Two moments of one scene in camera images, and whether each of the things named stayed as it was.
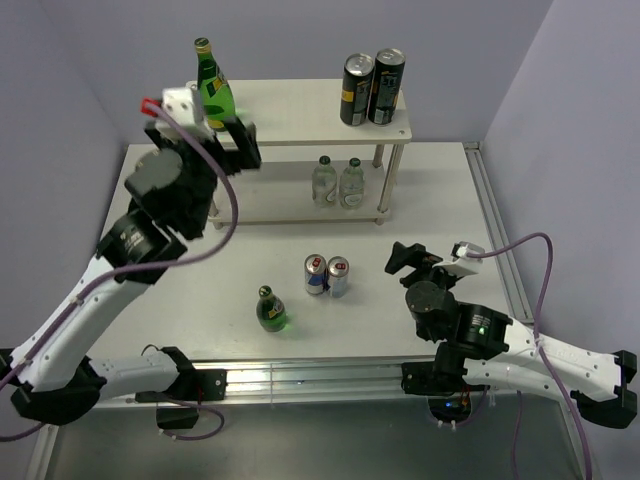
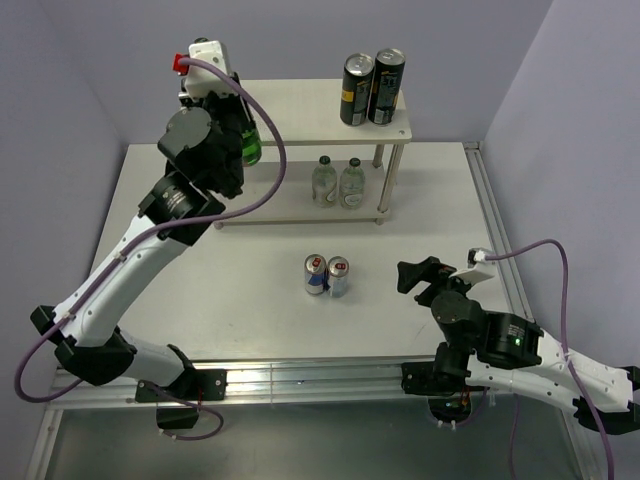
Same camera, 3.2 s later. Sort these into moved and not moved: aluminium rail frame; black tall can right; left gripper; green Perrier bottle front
Moved: green Perrier bottle front; left gripper
Not moved: aluminium rail frame; black tall can right
